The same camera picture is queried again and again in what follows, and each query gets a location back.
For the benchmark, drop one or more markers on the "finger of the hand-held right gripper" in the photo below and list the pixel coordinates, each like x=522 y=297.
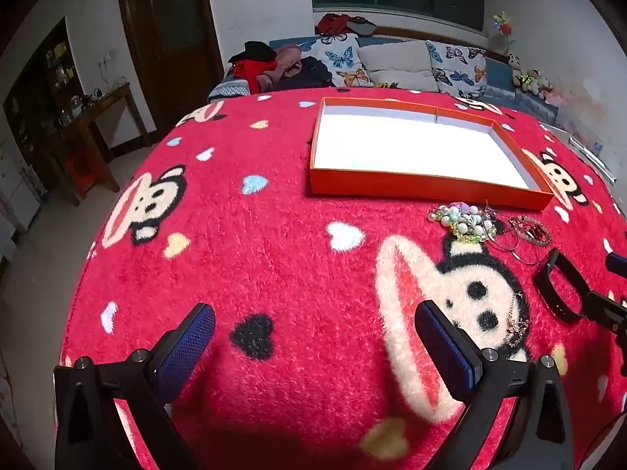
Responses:
x=618 y=264
x=607 y=311

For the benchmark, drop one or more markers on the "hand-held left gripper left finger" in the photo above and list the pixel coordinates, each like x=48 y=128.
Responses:
x=182 y=347

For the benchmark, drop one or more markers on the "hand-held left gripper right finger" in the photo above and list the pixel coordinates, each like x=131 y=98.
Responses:
x=448 y=352

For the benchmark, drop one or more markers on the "black wristband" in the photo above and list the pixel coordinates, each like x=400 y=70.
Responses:
x=541 y=281

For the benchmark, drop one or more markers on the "large silver hoop bangle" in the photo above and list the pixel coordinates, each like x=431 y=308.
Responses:
x=519 y=254

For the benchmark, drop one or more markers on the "small silver hoop bangle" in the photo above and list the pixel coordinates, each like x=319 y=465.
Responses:
x=492 y=220

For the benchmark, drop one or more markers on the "orange shallow cardboard box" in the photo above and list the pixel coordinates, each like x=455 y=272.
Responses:
x=416 y=149

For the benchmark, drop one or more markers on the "red printed monkey blanket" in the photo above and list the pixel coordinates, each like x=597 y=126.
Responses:
x=274 y=264

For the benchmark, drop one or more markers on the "plush toys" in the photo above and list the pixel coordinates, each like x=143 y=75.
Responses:
x=531 y=78

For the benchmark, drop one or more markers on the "white refrigerator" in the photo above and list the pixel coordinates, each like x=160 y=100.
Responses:
x=12 y=191

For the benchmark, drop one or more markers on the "butterfly print pillow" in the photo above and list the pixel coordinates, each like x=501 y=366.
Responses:
x=458 y=71
x=343 y=61

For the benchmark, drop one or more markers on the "wooden side table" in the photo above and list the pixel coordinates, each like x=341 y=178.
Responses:
x=105 y=107

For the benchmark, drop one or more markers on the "artificial flowers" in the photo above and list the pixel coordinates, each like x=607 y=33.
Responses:
x=504 y=29

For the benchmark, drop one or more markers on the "plain white cushion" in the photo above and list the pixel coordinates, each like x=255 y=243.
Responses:
x=399 y=63

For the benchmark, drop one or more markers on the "dark shelf cabinet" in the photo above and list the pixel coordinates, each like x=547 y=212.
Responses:
x=34 y=93

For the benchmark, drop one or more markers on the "pile of clothes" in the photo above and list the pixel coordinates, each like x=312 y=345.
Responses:
x=279 y=66

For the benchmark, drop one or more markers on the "dark wooden door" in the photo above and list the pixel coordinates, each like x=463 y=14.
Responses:
x=166 y=39

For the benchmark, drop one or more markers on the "red clothing on sofa back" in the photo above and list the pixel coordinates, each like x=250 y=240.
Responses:
x=340 y=23

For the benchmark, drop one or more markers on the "metal rail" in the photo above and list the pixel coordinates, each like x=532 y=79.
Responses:
x=592 y=156

